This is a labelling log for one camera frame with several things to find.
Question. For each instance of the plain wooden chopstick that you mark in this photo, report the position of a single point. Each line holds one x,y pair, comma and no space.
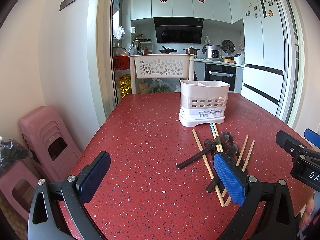
243,168
238,160
222,203

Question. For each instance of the built-in black oven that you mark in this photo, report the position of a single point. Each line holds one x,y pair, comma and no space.
216,72

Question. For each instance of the white upper kitchen cabinets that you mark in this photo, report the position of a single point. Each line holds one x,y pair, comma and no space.
217,10

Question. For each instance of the orange patterned wooden chopstick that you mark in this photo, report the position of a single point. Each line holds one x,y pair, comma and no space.
217,135

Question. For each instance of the black wok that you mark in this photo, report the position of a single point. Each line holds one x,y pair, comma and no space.
165,50

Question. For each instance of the steel cooking pot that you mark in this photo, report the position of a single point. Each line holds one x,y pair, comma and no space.
191,51

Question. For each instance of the white perforated plastic chair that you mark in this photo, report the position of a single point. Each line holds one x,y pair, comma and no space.
161,66

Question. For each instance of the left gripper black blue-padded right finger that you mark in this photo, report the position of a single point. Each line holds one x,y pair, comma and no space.
277,220

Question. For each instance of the black handled metal spoon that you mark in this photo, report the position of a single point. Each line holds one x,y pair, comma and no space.
209,143
230,150
229,142
197,156

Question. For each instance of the pink plastic stool stack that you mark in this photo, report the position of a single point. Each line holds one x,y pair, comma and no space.
46,136

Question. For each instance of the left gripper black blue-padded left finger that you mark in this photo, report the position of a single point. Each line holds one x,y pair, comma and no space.
46,220

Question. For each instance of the black plastic bag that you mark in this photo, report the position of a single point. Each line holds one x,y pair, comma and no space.
10,152

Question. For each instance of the silver rice cooker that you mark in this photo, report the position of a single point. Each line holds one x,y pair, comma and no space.
212,52

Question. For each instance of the blue patterned wooden chopstick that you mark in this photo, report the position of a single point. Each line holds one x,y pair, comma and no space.
214,136

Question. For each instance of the black range hood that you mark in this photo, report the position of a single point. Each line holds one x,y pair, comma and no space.
178,29

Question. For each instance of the gold foil package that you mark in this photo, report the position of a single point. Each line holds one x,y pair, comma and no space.
125,85

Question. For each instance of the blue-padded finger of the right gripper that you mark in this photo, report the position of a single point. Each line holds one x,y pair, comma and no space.
312,137

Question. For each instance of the red plastic basket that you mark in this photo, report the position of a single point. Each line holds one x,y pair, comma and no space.
121,62

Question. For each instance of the white refrigerator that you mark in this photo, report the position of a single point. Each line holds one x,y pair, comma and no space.
264,53

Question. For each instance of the grey wall plate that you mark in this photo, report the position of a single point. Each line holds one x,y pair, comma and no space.
65,3

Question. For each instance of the person's right hand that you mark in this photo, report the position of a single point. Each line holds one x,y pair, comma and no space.
306,217

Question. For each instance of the white plastic utensil holder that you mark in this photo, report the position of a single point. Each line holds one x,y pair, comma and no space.
203,102

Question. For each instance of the steel wok lid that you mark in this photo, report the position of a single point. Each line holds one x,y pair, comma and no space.
120,51

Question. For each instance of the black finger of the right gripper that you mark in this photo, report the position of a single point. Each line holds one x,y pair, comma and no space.
293,147

